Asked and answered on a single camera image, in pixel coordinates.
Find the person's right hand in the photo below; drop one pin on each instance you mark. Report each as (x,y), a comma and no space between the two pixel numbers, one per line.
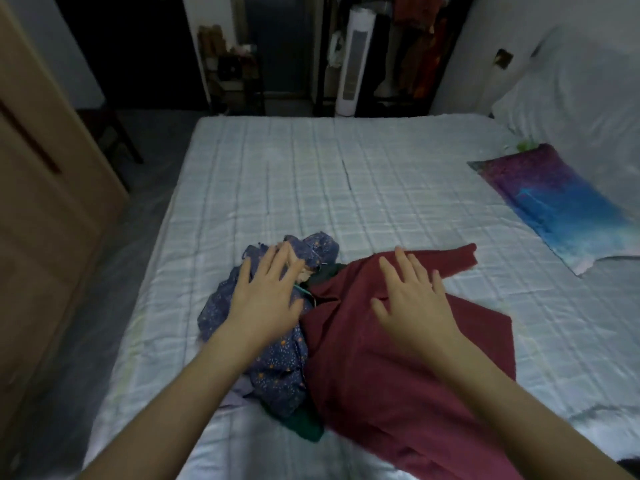
(417,314)

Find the person's left hand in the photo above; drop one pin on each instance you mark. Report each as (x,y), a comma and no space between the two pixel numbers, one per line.
(262,307)

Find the person's left thumb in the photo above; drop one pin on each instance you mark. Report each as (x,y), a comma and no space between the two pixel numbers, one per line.
(297,309)

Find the person's left little finger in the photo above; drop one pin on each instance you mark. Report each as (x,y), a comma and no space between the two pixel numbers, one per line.
(244,275)

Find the person's left middle finger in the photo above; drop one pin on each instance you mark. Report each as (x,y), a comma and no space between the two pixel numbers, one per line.
(282,262)

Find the person's right middle finger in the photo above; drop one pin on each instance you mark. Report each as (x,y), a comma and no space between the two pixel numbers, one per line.
(405,267)

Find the person's right little finger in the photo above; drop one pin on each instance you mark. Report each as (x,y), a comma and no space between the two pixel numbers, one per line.
(438,283)

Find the person's right thumb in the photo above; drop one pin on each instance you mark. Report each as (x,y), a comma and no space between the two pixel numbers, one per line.
(380,310)

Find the person's left forearm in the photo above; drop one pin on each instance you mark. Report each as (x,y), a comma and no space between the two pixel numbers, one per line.
(170,414)

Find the person's right forearm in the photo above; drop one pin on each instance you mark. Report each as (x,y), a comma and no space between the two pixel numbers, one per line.
(520,419)

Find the blue floral garment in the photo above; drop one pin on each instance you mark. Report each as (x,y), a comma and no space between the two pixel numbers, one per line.
(277,367)

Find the maroon garment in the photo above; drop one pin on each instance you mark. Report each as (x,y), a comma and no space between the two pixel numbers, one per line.
(370,389)

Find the bed with checkered sheet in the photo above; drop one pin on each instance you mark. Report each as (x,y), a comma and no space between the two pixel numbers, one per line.
(350,184)

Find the light purple cloth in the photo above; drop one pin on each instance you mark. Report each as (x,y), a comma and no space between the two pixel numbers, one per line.
(235,394)

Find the dark green garment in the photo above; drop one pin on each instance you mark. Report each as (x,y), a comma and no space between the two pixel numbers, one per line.
(305,424)

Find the purple and blue pillow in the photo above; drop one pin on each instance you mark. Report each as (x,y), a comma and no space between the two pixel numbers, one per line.
(555,199)

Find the small green item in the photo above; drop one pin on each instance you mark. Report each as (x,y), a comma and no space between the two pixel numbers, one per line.
(524,144)

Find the dark shelf rack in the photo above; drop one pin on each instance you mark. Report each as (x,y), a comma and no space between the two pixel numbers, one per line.
(232,72)

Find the dark wooden stool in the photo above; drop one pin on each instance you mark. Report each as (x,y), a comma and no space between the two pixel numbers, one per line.
(107,132)

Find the wooden wardrobe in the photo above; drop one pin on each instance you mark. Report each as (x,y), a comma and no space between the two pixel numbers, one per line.
(45,214)

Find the white tower fan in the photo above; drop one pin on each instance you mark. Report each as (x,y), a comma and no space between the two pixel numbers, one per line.
(354,59)

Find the white pillow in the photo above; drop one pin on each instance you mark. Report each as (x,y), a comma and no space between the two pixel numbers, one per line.
(575,104)

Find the hanging orange clothes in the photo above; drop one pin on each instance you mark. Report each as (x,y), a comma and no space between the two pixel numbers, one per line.
(422,42)

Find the wall socket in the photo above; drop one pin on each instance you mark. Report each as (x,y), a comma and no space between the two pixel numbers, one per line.
(503,58)

